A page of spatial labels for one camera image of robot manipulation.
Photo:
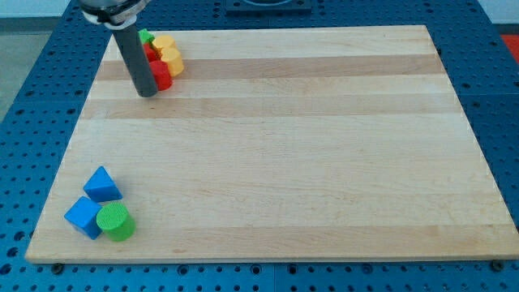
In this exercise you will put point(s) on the blue triangle block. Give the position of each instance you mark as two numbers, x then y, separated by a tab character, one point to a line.
101	187

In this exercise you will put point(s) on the green star block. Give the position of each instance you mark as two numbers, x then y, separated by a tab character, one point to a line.
145	36

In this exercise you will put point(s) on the yellow block rear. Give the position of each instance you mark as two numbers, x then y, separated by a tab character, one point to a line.
163	42

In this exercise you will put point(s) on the green cylinder block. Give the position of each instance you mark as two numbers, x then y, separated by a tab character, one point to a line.
116	222

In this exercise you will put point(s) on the red block behind rod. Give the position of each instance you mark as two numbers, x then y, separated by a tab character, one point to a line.
150	53

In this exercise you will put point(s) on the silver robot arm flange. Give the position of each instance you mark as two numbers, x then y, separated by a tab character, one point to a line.
114	14

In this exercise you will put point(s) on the wooden board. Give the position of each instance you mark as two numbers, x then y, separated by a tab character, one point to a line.
283	145

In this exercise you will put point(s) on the red cylinder block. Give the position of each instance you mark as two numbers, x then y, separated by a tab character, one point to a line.
161	75

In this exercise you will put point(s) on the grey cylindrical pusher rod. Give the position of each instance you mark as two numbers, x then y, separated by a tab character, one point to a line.
135	59

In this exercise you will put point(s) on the yellow block front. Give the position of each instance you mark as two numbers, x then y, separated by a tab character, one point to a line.
173	59

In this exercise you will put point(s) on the yellow block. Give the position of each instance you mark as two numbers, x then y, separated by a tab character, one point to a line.
163	42
173	59

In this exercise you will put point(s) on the blue cube block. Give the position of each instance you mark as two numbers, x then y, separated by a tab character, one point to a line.
82	215

